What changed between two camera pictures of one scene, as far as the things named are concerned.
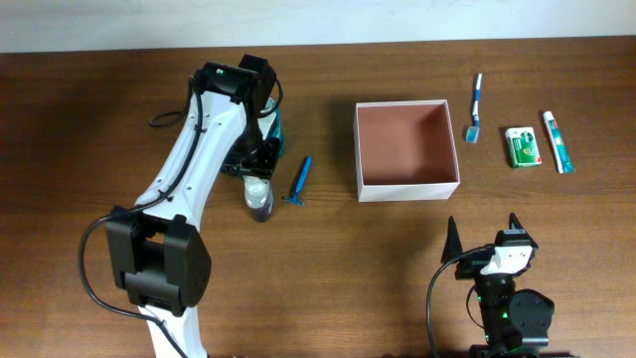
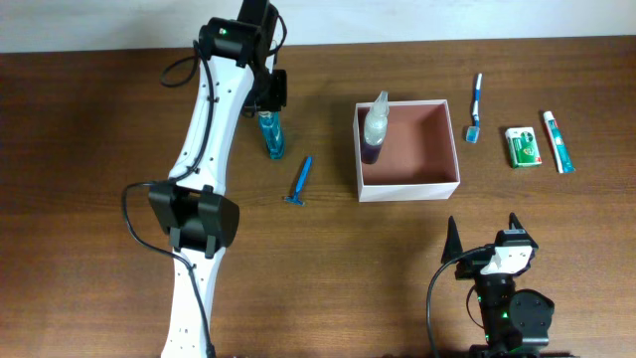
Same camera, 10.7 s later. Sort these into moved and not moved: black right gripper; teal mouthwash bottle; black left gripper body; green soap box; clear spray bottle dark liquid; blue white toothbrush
Moved: clear spray bottle dark liquid; black left gripper body
Not moved: green soap box; black right gripper; blue white toothbrush; teal mouthwash bottle
